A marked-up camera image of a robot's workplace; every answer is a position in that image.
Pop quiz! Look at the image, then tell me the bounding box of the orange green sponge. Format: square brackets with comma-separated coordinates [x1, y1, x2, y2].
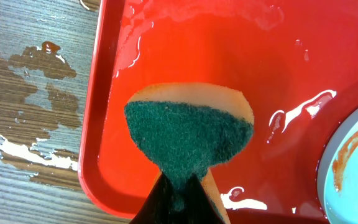
[124, 83, 254, 223]

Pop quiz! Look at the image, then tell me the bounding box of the red plastic tray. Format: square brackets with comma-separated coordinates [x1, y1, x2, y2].
[78, 0, 358, 223]

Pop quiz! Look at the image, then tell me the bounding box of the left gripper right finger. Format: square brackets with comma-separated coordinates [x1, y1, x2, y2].
[182, 174, 224, 224]

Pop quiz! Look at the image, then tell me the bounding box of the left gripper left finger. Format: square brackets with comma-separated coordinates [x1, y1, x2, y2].
[130, 173, 179, 224]

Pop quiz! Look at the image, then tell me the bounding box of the right light blue plate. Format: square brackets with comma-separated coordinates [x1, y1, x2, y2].
[317, 109, 358, 224]

